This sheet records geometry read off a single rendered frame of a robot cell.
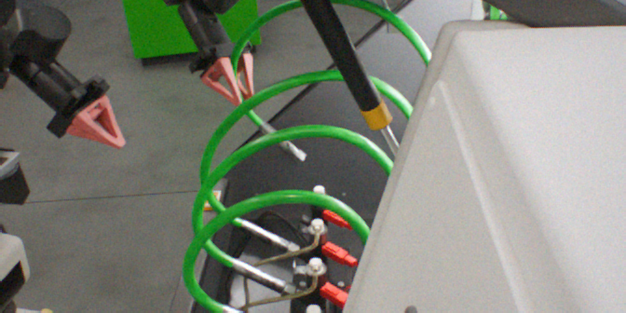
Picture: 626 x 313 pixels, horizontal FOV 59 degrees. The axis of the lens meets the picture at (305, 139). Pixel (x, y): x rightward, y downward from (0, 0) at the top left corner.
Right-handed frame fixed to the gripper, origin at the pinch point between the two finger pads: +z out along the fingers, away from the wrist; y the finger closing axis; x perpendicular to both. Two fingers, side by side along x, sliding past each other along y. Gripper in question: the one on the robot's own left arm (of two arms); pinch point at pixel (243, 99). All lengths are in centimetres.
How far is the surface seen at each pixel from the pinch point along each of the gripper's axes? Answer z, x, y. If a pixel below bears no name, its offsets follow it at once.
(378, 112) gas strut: 21, -42, -28
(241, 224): 19.4, -0.8, -12.9
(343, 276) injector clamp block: 34.0, 4.0, 4.7
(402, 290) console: 32, -43, -37
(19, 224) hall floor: -50, 211, 29
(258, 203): 20.6, -21.3, -25.3
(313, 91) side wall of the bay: 0.0, 4.3, 22.4
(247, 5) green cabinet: -149, 185, 224
